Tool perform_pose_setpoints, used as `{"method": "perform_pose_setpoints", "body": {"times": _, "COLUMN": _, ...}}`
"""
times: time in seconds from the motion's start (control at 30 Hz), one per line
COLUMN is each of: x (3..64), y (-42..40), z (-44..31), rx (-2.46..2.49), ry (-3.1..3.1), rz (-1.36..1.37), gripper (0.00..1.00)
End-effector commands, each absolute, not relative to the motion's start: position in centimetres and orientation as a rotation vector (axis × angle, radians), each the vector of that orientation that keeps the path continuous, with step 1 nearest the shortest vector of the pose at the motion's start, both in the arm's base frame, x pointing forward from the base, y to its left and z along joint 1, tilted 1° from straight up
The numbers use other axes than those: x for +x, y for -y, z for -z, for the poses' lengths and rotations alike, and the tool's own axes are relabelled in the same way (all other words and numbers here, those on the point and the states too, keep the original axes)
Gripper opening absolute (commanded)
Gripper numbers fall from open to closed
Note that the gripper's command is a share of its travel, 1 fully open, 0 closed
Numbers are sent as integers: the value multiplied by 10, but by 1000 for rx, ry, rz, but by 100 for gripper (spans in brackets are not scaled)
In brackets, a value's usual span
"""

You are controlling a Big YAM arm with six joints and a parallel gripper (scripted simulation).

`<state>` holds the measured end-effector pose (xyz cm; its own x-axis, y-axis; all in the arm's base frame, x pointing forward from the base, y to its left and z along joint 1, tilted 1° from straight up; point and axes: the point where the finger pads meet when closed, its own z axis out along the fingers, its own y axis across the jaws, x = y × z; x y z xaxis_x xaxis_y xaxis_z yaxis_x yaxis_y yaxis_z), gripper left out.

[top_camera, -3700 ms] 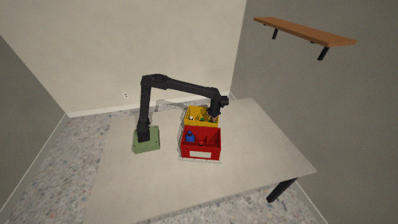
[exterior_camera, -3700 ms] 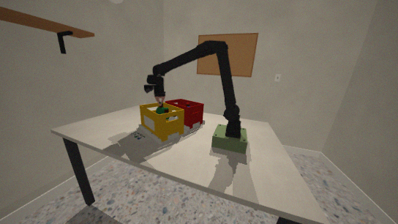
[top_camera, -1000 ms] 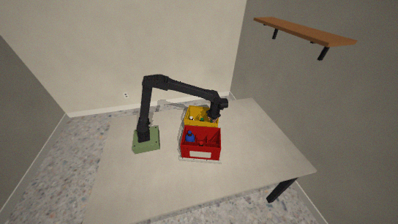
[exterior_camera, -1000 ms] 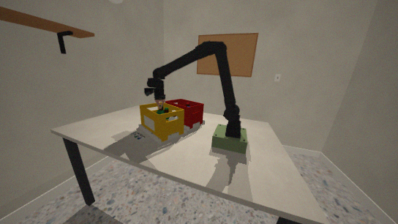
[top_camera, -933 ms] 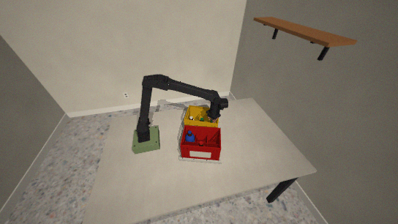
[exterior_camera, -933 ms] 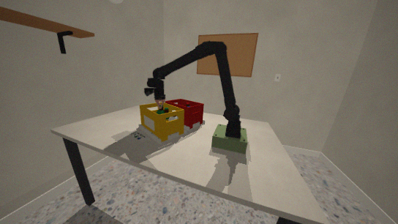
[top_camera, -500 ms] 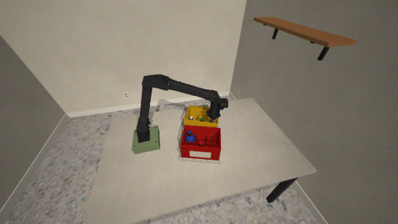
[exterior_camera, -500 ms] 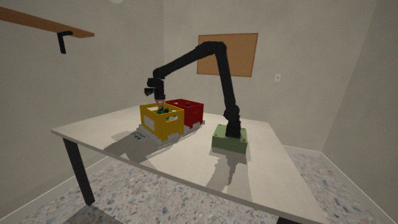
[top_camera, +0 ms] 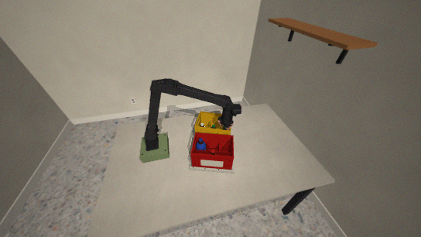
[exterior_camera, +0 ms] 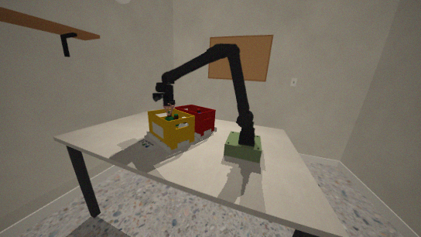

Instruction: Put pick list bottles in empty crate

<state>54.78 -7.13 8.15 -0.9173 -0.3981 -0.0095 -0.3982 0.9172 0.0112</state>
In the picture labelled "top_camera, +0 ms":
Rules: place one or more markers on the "red bottle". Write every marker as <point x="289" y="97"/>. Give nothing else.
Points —
<point x="212" y="152"/>

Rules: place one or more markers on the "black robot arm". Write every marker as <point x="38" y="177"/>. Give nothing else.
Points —
<point x="169" y="86"/>

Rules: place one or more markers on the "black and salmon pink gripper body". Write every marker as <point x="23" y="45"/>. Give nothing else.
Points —
<point x="225" y="121"/>

